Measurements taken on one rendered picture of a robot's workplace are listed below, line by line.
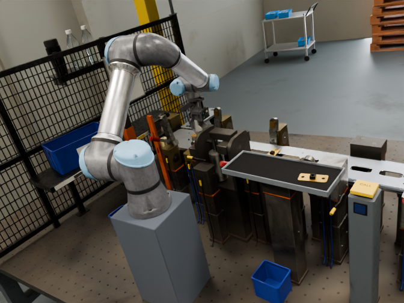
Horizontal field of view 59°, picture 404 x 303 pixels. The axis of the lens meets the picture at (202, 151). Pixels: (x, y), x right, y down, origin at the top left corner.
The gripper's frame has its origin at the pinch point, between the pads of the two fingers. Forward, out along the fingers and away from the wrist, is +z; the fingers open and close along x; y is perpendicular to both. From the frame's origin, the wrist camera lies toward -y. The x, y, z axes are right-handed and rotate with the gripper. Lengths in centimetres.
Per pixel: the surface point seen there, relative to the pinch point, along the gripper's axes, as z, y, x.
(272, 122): -7.2, 40.7, 7.8
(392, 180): 1, 96, -9
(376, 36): 78, -55, 516
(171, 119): -2.6, -23.5, 5.0
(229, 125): 2.8, 8.6, 16.6
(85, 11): -57, -234, 110
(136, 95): -14, -55, 9
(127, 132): -6.7, -28.6, -22.9
